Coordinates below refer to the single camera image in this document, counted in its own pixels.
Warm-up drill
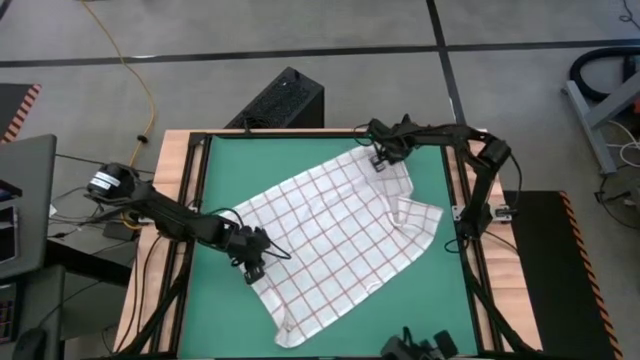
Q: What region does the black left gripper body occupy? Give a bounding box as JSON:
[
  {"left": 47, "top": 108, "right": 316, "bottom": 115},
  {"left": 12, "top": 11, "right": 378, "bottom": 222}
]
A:
[{"left": 224, "top": 224, "right": 274, "bottom": 271}]

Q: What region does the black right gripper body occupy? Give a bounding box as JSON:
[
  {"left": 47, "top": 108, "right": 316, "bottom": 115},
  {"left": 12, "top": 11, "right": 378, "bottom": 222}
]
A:
[{"left": 367, "top": 115, "right": 419, "bottom": 164}]

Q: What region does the white red-checked towel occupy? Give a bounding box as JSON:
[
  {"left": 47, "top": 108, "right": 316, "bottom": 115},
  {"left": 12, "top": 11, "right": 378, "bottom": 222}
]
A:
[{"left": 218, "top": 144, "right": 445, "bottom": 350}]

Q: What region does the black perforated computer tower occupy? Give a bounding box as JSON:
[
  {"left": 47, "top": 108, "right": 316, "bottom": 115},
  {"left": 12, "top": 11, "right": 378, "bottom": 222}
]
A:
[{"left": 223, "top": 66, "right": 326, "bottom": 130}]

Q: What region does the black power brick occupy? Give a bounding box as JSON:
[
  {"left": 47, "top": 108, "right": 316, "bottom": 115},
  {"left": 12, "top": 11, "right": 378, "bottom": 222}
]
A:
[{"left": 102, "top": 221, "right": 137, "bottom": 242}]

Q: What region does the black hazard-striped mat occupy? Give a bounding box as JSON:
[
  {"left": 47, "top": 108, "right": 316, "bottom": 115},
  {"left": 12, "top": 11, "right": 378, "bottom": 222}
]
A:
[
  {"left": 503, "top": 189, "right": 625, "bottom": 360},
  {"left": 0, "top": 82, "right": 43, "bottom": 144}
]

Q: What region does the grey metal table leg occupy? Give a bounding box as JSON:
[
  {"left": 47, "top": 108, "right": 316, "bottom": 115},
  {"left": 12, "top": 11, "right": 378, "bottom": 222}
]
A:
[{"left": 562, "top": 69, "right": 640, "bottom": 176}]

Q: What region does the grey desk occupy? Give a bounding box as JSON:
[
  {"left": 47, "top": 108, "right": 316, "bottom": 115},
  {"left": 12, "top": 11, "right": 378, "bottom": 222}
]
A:
[{"left": 0, "top": 133, "right": 58, "bottom": 281}]

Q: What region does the black computer mouse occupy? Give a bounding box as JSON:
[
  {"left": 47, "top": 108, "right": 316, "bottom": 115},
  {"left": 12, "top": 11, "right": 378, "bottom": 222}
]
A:
[{"left": 12, "top": 327, "right": 50, "bottom": 360}]

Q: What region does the black keyboard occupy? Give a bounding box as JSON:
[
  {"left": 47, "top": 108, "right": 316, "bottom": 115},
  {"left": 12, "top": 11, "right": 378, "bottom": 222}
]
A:
[{"left": 0, "top": 282, "right": 21, "bottom": 346}]

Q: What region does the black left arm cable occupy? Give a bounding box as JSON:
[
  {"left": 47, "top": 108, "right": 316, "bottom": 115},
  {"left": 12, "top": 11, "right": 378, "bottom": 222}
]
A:
[{"left": 204, "top": 207, "right": 293, "bottom": 261}]

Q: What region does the black aluminium table frame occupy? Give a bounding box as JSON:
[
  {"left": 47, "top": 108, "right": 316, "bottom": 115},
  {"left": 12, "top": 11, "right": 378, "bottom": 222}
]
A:
[{"left": 117, "top": 130, "right": 544, "bottom": 360}]

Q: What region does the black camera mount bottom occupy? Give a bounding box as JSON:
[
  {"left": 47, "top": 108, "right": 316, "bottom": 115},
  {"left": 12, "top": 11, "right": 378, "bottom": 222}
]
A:
[{"left": 379, "top": 326, "right": 460, "bottom": 360}]

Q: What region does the yellow hanging cable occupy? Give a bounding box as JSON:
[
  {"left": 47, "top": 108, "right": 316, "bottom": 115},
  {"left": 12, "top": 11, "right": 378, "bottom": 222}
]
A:
[{"left": 79, "top": 0, "right": 157, "bottom": 169}]

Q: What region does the black hose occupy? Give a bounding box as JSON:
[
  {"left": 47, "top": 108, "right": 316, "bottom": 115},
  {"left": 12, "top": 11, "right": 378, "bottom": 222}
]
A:
[{"left": 568, "top": 45, "right": 640, "bottom": 104}]

